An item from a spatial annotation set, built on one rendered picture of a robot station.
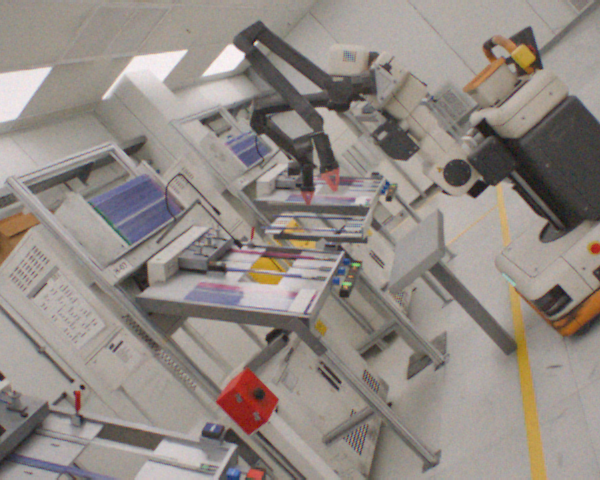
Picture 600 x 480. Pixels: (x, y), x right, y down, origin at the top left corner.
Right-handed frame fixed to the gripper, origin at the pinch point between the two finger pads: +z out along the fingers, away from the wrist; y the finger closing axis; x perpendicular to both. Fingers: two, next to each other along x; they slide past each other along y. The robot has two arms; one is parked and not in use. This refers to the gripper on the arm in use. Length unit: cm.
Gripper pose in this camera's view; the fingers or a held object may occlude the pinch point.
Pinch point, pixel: (308, 203)
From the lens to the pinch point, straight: 311.6
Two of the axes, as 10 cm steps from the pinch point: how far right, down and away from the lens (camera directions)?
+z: 0.3, 9.5, 3.0
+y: -2.4, 3.0, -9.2
